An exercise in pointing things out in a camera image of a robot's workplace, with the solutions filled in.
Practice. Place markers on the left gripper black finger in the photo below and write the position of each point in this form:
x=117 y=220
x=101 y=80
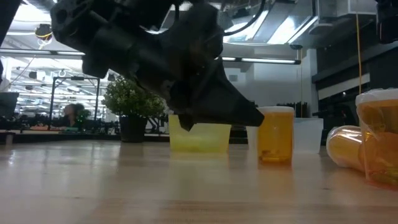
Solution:
x=227 y=105
x=186 y=123

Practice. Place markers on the large amber pill bottle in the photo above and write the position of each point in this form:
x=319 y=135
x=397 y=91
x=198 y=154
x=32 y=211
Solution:
x=275 y=137

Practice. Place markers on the amber pill bottle white cap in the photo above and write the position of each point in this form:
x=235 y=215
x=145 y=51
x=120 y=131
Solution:
x=343 y=149

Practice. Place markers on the translucent yellow plastic bin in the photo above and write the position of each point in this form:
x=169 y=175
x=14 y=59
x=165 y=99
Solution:
x=202 y=138

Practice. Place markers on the translucent white plastic bin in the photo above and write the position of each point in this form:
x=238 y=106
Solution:
x=308 y=133

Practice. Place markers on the black plant pot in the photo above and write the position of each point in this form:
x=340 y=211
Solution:
x=133 y=129

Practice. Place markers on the green leafy potted plant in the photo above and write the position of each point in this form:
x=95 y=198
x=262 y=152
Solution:
x=130 y=99

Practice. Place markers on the long ceiling light strip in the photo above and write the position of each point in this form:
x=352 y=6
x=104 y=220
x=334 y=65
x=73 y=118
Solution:
x=267 y=60

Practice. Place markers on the seated person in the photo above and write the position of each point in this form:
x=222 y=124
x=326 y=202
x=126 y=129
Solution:
x=73 y=115

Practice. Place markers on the dark background bench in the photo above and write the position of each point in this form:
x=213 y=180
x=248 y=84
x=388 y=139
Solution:
x=62 y=137

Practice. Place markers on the round ceiling fixture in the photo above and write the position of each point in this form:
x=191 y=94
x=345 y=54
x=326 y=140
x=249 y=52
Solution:
x=43 y=31

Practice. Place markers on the dark computer monitor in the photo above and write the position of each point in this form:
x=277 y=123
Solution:
x=7 y=104

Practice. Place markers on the dome security camera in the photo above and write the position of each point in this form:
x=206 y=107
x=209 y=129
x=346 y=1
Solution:
x=295 y=46

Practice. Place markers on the tall black metal frame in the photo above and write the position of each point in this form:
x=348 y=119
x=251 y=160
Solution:
x=52 y=99

